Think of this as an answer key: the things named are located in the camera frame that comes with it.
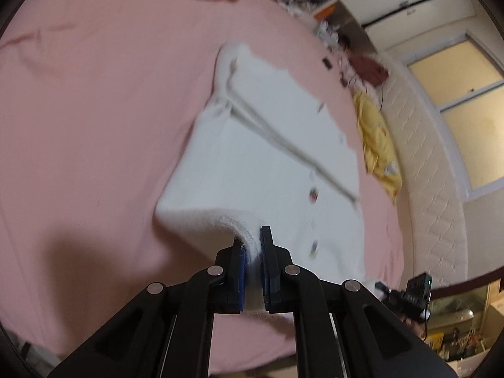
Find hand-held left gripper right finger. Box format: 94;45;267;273
260;225;459;378

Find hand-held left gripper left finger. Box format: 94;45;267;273
47;244;247;378

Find white knit cardigan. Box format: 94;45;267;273
155;41;379;319

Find white padded headboard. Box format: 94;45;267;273
372;53;471;288

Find yellow pillow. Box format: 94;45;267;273
352;90;403;204

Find window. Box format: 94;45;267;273
405;33;504;201

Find pink bed sheet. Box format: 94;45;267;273
0;0;406;375

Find dark red bag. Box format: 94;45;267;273
348;54;390;86

